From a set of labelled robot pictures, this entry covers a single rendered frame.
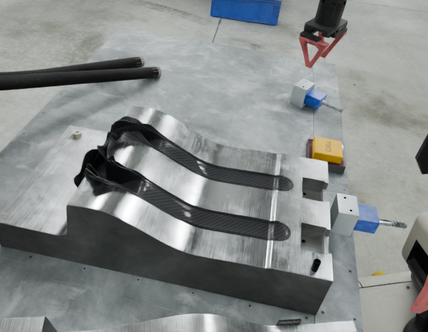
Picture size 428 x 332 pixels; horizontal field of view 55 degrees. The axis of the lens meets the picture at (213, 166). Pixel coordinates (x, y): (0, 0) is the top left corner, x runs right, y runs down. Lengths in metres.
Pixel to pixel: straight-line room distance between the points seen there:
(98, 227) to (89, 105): 0.48
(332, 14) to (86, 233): 0.69
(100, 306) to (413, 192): 1.91
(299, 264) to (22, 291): 0.40
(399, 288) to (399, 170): 1.07
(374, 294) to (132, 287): 0.92
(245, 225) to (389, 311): 0.84
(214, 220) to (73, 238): 0.21
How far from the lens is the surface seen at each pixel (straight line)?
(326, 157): 0.89
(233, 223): 0.63
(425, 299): 0.46
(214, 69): 1.20
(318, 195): 0.74
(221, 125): 0.96
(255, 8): 3.80
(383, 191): 2.23
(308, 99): 1.07
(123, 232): 0.59
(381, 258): 1.91
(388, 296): 1.43
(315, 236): 0.67
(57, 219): 0.67
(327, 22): 0.99
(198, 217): 0.63
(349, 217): 0.75
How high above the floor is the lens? 1.35
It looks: 40 degrees down
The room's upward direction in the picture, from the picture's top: 7 degrees clockwise
